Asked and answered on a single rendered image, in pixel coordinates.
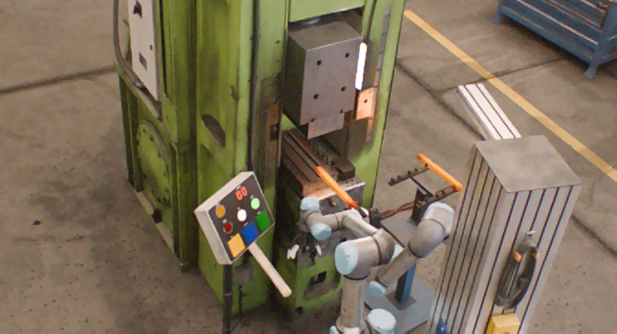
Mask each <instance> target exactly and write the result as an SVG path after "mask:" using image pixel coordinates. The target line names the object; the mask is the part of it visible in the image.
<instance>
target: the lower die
mask: <svg viewBox="0 0 617 334"><path fill-rule="evenodd" d="M287 131H288V132H289V134H290V135H291V136H292V137H293V138H294V139H295V140H296V141H297V142H298V143H299V144H300V145H301V148H302V149H303V150H304V151H305V152H306V153H307V154H308V155H309V156H310V157H311V158H313V159H314V161H315V162H316V163H317V164H318V165H319V166H321V167H322V168H323V169H324V171H325V172H326V173H327V174H328V175H329V176H330V177H331V178H332V179H333V180H334V181H335V182H336V180H337V172H336V171H335V170H334V169H331V168H332V167H331V166H330V165H329V164H328V165H327V162H326V160H325V159H323V160H322V158H323V157H322V156H321V155H320V154H319V155H318V152H317V151H316V150H315V149H314V148H313V146H311V145H310V144H309V145H308V143H309V142H308V141H307V140H306V139H304V137H303V136H302V135H301V134H300V133H299V132H298V131H297V130H296V129H295V128H291V129H285V130H282V133H281V149H280V152H283V153H284V157H282V154H280V163H279V167H280V168H281V161H282V159H283V158H287V161H286V159H283V163H282V170H283V171H284V173H286V175H287V176H288V177H289V175H290V170H291V169H292V168H294V167H296V168H297V170H296V169H293V170H292V171H291V181H292V182H294V179H295V174H296V173H298V174H297V175H296V186H297V188H298V189H299V190H300V191H301V192H302V194H303V195H305V194H308V193H311V192H315V191H318V190H320V189H323V188H326V187H328V186H329V185H328V184H327V183H326V182H325V181H324V180H323V179H322V176H321V175H320V174H319V173H318V171H317V170H316V169H315V168H314V167H313V166H311V165H310V164H309V163H308V162H307V161H306V159H305V158H304V157H303V156H302V155H301V154H300V153H299V152H298V151H297V150H296V148H295V146H294V145H293V144H292V143H291V142H290V141H289V140H288V139H287V138H286V136H285V135H284V134H283V133H284V132H287ZM303 139H304V140H303ZM313 149H314V150H313ZM289 162H292V166H291V163H289ZM287 163H289V164H288V165H287V167H286V164H287ZM299 173H301V176H300V174H299ZM317 188H319V189H318V190H317Z"/></svg>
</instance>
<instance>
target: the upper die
mask: <svg viewBox="0 0 617 334"><path fill-rule="evenodd" d="M283 114H284V115H285V116H286V117H287V118H288V119H289V120H290V121H291V122H292V123H293V124H294V125H295V126H296V127H297V128H298V130H299V131H300V132H301V133H302V134H303V135H304V136H305V137H306V138H307V139H309V138H313V137H316V136H318V135H321V134H325V133H328V132H331V131H334V130H337V129H340V128H342V127H343V120H344V112H342V111H340V114H337V115H334V116H330V117H325V118H322V119H319V120H315V121H314V120H313V119H311V120H310V122H308V123H305V124H302V125H299V124H298V123H297V122H296V120H295V119H294V118H292V117H291V116H290V115H289V114H288V113H287V112H286V111H285V109H284V108H283Z"/></svg>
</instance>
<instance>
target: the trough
mask: <svg viewBox="0 0 617 334"><path fill-rule="evenodd" d="M283 134H284V135H285V136H286V138H287V139H288V140H289V141H290V142H291V143H292V144H293V145H294V146H295V148H296V150H297V151H298V152H299V153H300V154H301V155H302V156H303V157H304V158H305V159H306V161H307V162H308V163H309V164H310V165H311V166H313V167H314V168H315V169H316V168H317V167H320V166H319V165H318V164H317V163H316V162H315V161H314V159H313V158H311V157H310V156H309V155H308V154H307V153H306V152H305V151H304V150H303V149H302V148H301V145H300V144H299V143H298V142H297V141H296V140H295V139H294V138H293V137H292V136H291V135H290V134H289V132H288V131H287V132H284V133H283Z"/></svg>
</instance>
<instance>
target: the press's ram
mask: <svg viewBox="0 0 617 334"><path fill-rule="evenodd" d="M286 29H288V32H287V46H286V76H285V90H284V104H283V108H284V109H285V111H286V112H287V113H288V114H289V115H290V116H291V117H292V118H294V119H295V120H296V122H297V123H298V124H299V125H302V124H305V123H308V122H310V120H311V119H313V120H314V121H315V120H319V119H322V118H325V117H330V116H334V115H337V114H340V111H342V112H346V111H349V110H353V104H354V97H355V89H356V83H357V75H358V69H359V61H360V53H361V47H362V39H363V36H361V35H360V34H359V33H358V32H357V31H355V30H354V29H353V28H351V27H350V26H349V25H348V24H346V23H345V22H344V21H343V20H342V19H340V18H339V17H338V16H336V15H335V14H334V13H332V14H328V15H324V16H320V21H319V22H318V23H316V24H313V25H300V24H297V23H295V22H291V23H290V22H287V28H286Z"/></svg>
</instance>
